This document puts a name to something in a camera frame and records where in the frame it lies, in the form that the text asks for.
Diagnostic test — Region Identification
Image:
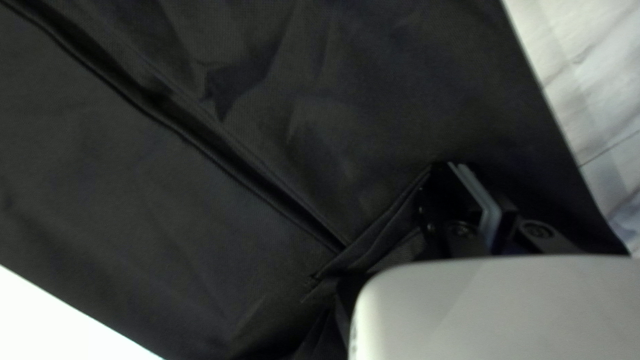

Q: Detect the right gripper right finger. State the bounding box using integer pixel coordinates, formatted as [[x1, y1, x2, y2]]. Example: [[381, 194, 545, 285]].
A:
[[448, 162, 589, 257]]

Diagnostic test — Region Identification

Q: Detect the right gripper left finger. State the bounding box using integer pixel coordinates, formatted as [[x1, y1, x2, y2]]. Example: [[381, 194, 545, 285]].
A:
[[417, 161, 489, 261]]

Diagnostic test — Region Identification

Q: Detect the black t-shirt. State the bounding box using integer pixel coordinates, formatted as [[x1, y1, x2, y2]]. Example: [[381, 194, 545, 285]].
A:
[[0, 0, 630, 360]]

